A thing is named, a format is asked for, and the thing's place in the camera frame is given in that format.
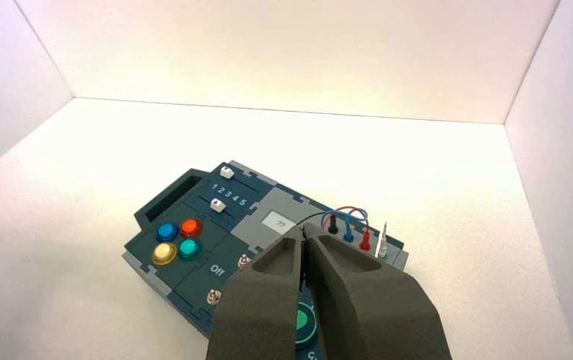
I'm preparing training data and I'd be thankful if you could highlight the blue cable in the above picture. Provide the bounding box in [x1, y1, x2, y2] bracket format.
[319, 207, 370, 230]

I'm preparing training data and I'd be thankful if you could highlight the white metal-tipped probe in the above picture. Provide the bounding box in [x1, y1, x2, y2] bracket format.
[376, 220, 390, 261]

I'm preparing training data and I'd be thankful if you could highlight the black cable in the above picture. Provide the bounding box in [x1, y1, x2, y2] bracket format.
[298, 213, 335, 228]

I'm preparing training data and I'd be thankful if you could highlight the large green round button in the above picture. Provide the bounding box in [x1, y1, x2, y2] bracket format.
[294, 298, 320, 347]

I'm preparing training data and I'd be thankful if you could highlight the orange round push button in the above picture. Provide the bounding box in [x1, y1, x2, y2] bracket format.
[179, 217, 204, 239]

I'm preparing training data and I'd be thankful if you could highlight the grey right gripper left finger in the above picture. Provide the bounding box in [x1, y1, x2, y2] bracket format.
[205, 225, 305, 360]

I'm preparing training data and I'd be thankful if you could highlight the small white display window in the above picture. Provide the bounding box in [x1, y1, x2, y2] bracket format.
[261, 211, 299, 236]

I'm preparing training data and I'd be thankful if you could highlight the teal round push button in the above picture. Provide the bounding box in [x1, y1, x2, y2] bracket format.
[177, 238, 203, 261]

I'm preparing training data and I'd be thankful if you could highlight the blue round push button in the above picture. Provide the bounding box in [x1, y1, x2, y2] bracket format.
[155, 222, 180, 244]

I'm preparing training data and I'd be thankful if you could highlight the yellow round push button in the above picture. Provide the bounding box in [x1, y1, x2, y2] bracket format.
[151, 241, 179, 267]

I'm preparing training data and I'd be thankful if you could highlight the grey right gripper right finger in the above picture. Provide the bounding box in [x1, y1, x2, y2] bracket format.
[303, 223, 453, 360]

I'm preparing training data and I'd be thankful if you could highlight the red cable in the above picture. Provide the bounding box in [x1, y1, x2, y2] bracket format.
[334, 205, 371, 233]

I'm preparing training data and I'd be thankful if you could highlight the teal and grey control box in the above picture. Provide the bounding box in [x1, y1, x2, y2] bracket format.
[121, 160, 411, 360]

